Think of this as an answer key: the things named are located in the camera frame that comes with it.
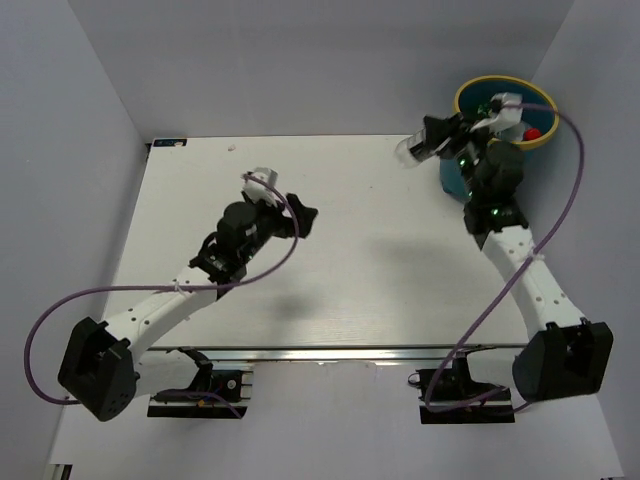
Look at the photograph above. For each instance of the green plastic bottle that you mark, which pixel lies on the green plastic bottle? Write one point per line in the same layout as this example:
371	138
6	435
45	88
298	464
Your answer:
484	110

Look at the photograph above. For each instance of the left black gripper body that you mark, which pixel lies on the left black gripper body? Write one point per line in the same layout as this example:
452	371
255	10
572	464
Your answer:
269	222

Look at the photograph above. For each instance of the teal bin with yellow rim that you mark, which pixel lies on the teal bin with yellow rim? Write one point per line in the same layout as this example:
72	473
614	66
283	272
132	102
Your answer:
480	90

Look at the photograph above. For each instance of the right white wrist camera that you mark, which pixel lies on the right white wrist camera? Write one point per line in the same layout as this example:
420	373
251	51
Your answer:
507	112

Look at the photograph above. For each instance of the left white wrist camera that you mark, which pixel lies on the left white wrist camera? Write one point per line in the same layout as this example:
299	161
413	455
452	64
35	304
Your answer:
259	185

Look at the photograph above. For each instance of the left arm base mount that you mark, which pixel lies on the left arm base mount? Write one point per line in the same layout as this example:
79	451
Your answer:
186	384

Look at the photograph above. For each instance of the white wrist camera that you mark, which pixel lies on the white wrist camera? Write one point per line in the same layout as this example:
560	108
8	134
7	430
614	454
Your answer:
259	185
507	112

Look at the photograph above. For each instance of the red label water bottle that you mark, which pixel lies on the red label water bottle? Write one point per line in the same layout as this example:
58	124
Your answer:
521	132

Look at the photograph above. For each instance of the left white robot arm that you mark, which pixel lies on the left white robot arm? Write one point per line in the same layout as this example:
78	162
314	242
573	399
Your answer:
109	363

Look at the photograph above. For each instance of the clear bottle with black label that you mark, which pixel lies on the clear bottle with black label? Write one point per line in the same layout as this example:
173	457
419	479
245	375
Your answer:
414	150

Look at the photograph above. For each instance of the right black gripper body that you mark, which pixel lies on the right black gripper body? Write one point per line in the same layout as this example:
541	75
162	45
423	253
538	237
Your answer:
471	146

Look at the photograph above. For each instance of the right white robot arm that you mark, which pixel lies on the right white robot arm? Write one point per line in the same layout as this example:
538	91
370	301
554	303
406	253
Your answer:
566	354

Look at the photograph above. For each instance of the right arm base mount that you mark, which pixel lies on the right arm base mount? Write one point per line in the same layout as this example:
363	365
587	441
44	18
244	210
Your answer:
455	385

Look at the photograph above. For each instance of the blue label sticker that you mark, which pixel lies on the blue label sticker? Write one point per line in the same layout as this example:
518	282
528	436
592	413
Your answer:
169	142

